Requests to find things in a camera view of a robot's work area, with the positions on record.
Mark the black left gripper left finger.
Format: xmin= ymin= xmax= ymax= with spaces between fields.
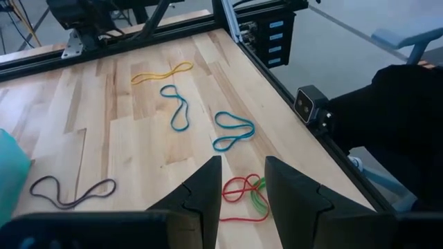
xmin=147 ymin=155 xmax=223 ymax=249

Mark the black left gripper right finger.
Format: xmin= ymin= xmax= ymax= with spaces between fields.
xmin=264 ymin=156 xmax=397 ymax=249

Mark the red rubber band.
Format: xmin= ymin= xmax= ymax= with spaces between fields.
xmin=219 ymin=173 xmax=271 ymax=223

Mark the green rubber band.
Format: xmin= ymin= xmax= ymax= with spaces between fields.
xmin=249 ymin=176 xmax=270 ymax=216

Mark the teal rubber band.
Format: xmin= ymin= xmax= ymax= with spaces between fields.
xmin=159 ymin=84 xmax=191 ymax=133
xmin=212 ymin=111 xmax=256 ymax=153

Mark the yellow rubber band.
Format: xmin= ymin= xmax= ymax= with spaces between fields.
xmin=130 ymin=61 xmax=195 ymax=86

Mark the dark purple rubber band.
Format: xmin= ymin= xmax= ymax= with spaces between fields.
xmin=28 ymin=175 xmax=118 ymax=210

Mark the teal translucent plastic bin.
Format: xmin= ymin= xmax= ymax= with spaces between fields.
xmin=0 ymin=128 xmax=32 ymax=228

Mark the person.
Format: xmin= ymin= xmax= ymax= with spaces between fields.
xmin=327 ymin=64 xmax=443 ymax=212

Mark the black controller box with labels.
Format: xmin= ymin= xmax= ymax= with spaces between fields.
xmin=254 ymin=12 xmax=297 ymax=69

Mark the blue office chair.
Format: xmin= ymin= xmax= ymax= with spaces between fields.
xmin=347 ymin=20 xmax=443 ymax=214

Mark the small black table camera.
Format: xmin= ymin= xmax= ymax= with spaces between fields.
xmin=293 ymin=84 xmax=335 ymax=134

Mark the black aluminium table frame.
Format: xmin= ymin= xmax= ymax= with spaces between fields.
xmin=0 ymin=0 xmax=399 ymax=215

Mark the silver aluminium post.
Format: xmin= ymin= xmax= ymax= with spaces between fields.
xmin=220 ymin=0 xmax=244 ymax=43

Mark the silver arm base bracket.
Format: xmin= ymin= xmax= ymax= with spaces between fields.
xmin=61 ymin=29 xmax=86 ymax=59

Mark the yellow extension cord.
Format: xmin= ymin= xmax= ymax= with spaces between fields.
xmin=8 ymin=0 xmax=43 ymax=48

